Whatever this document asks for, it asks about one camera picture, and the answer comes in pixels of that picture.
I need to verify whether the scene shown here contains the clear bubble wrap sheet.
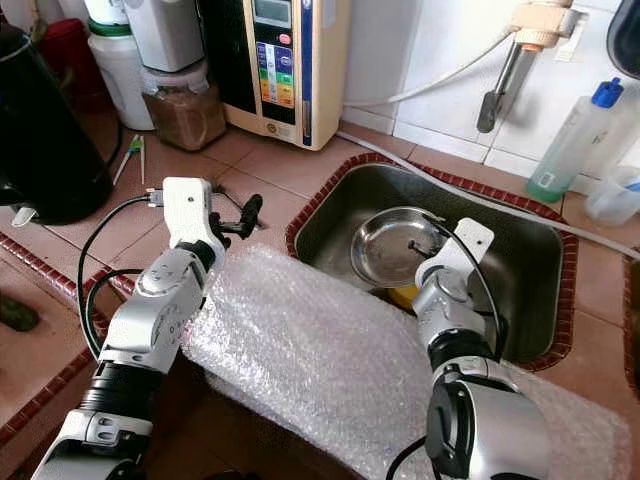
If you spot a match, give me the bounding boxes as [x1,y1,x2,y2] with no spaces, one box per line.
[182,243,631,480]

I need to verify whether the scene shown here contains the beige water ionizer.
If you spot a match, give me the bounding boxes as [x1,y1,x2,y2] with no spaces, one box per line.
[198,0,351,151]

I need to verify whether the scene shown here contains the white green tongs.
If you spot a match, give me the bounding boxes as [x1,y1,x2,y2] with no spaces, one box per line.
[112,133,146,186]

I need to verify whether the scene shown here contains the metal pipe with beige fitting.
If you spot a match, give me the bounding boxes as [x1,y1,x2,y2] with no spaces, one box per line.
[477,0,576,134]

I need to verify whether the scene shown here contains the dark blue tray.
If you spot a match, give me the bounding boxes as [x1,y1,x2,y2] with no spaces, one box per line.
[607,0,640,79]

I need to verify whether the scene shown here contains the clear bottle blue cap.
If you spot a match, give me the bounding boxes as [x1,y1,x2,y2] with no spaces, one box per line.
[525,78,623,204]

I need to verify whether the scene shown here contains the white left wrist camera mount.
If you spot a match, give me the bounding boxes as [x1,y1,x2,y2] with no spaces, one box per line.
[160,177,226,256]

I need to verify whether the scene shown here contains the black kettle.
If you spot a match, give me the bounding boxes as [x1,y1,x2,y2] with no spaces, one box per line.
[0,22,116,226]

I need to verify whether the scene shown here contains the red container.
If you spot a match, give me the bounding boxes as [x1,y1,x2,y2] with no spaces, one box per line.
[45,18,106,113]

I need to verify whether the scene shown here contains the dark green oblong object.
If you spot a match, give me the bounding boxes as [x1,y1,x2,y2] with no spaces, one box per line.
[0,295,39,331]

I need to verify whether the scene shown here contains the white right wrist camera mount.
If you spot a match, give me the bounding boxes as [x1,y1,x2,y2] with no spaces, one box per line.
[445,218,496,286]

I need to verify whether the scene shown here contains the white canister green band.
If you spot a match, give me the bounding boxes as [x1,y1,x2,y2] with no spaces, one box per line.
[82,0,156,131]

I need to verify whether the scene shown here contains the clear plastic cup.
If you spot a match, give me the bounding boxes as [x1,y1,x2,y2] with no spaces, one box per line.
[585,165,640,226]

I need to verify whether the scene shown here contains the grey white appliance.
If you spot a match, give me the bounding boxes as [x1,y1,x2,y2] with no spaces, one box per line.
[125,0,206,73]

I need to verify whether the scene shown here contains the jar of brown powder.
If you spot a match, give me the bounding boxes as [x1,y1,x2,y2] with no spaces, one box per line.
[142,65,228,151]

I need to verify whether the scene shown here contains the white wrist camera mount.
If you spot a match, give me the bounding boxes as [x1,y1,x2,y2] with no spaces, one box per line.
[160,177,226,256]
[445,218,496,286]

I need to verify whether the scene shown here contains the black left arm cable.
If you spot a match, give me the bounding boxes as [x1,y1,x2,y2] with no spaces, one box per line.
[75,190,166,361]

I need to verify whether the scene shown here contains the stainless steel sink basin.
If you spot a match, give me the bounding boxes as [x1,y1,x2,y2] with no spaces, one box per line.
[288,160,576,366]

